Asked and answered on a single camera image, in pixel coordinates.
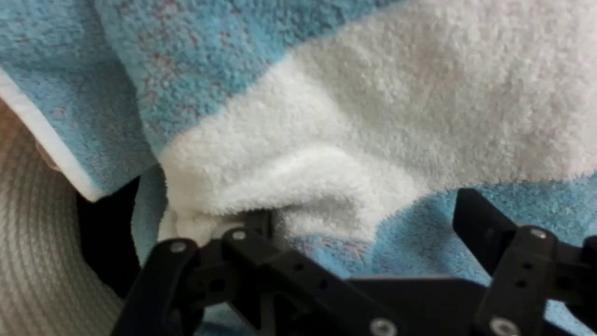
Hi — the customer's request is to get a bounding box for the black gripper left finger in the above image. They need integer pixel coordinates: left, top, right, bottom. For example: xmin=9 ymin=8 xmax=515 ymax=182
xmin=110 ymin=210 xmax=294 ymax=336

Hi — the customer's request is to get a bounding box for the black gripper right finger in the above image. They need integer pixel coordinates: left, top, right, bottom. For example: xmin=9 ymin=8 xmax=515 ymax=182
xmin=451 ymin=187 xmax=597 ymax=336

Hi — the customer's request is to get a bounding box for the blue white striped towel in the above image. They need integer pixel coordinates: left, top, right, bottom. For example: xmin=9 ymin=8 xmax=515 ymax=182
xmin=0 ymin=0 xmax=597 ymax=336

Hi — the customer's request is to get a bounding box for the white woven laundry bag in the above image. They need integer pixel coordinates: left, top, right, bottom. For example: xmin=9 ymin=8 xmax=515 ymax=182
xmin=0 ymin=101 xmax=128 ymax=336

